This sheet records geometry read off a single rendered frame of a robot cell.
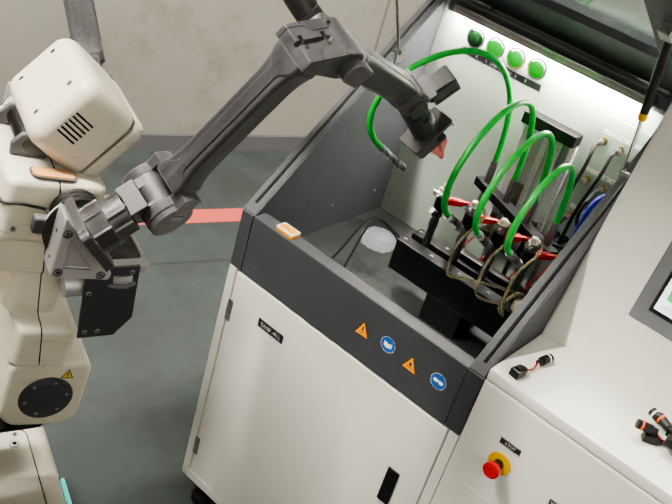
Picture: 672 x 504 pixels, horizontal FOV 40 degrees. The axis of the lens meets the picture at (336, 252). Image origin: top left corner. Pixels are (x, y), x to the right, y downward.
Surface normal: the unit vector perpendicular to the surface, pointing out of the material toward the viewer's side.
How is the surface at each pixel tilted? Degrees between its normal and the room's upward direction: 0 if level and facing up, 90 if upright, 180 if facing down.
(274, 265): 90
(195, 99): 90
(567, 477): 90
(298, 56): 75
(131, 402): 0
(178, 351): 0
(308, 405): 90
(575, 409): 0
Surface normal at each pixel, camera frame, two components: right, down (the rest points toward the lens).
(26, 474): 0.25, -0.82
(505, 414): -0.64, 0.26
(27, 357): 0.44, 0.57
